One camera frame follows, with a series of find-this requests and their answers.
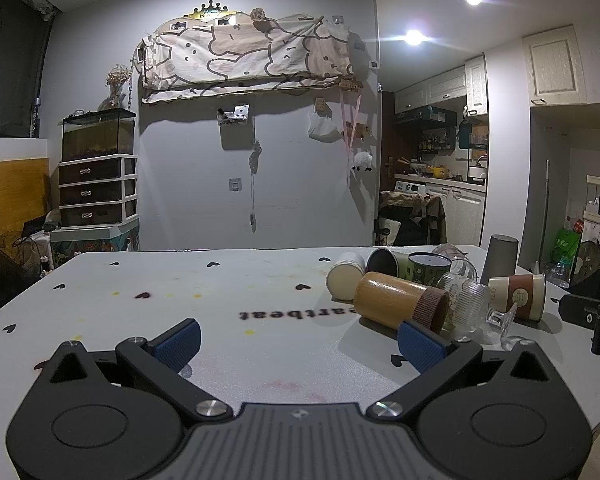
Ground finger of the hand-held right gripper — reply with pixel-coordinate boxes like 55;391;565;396
559;294;600;332

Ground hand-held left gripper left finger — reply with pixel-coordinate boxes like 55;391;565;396
49;318;233;419

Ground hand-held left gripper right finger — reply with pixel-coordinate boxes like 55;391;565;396
367;321;552;420

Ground bamboo cup with brown sleeve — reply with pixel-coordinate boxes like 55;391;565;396
352;271;451;335

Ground ribbed clear glass cup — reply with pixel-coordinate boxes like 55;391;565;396
437;272;492;341

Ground brown and cream paper cup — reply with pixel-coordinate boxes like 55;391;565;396
487;273;547;322

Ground green cup with dark lid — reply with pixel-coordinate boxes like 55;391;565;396
407;252;453;289

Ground dark green paper cup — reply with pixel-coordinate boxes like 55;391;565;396
366;247;412;281

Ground green plastic bag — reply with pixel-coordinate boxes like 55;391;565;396
549;227;582;283

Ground clear glass goblet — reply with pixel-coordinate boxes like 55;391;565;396
483;302;522;347

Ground grey metal tumbler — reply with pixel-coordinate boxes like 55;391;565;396
480;233;520;287

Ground chair with dark jacket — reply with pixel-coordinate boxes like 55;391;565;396
377;190;447;248

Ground white washing machine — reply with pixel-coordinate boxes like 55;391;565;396
394;181;485;247

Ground white plastic drawer unit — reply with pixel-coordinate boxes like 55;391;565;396
57;154;140;227

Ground wooden board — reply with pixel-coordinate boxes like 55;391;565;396
0;157;50;247

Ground glass fish tank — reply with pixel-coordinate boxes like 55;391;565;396
62;108;136;162

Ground pink ribbons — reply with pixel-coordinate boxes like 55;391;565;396
340;87;363;158

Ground white plastic bag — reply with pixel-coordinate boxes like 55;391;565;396
307;109;337;141

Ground white kitchen cabinets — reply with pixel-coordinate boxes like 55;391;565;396
393;54;490;117

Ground dried flowers in vase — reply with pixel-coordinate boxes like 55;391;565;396
104;63;132;110

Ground printed blanket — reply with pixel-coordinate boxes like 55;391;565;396
139;14;355;105

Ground gold crown decoration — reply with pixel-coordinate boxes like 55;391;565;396
184;1;244;21

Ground white mop handle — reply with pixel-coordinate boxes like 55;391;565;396
534;159;551;272

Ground hanging grey cable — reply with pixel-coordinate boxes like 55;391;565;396
248;139;262;234

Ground small wall holder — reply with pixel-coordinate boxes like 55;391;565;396
217;103;251;129

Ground white wall cabinet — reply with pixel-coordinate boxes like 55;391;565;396
522;24;589;107

